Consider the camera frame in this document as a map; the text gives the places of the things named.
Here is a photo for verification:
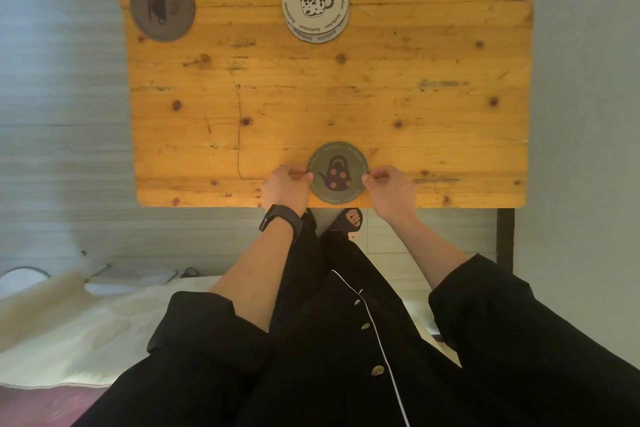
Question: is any person's left forearm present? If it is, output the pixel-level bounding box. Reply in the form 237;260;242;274
209;220;301;333

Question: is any cream bed sheet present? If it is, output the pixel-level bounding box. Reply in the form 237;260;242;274
0;273;227;388

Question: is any grey round coaster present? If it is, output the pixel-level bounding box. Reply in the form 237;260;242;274
286;6;350;44

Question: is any green coaster with teapot print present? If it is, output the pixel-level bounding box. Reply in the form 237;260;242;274
306;141;370;205

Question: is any black table leg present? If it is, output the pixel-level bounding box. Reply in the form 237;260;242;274
496;208;516;275

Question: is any person's left hand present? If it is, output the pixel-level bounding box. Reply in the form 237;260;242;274
261;165;315;217

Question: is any white round object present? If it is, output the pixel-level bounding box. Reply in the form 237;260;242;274
0;266;52;300

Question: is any person's right forearm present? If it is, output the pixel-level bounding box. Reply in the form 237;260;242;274
387;214;474;290

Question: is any white folded cloth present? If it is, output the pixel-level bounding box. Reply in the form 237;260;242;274
84;268;179;296

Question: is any person's right hand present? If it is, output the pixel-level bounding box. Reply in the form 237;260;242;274
362;165;419;227

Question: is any black smartwatch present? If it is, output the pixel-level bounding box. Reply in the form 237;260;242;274
258;204;304;242

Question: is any maroon blanket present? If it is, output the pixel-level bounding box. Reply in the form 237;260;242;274
0;384;110;427

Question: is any brown coaster with cup print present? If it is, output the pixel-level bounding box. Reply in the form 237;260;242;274
129;0;196;43

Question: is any black sandal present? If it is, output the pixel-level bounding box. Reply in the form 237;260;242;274
327;208;364;238

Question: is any black shirt with white piping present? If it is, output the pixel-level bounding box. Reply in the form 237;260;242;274
72;229;640;427

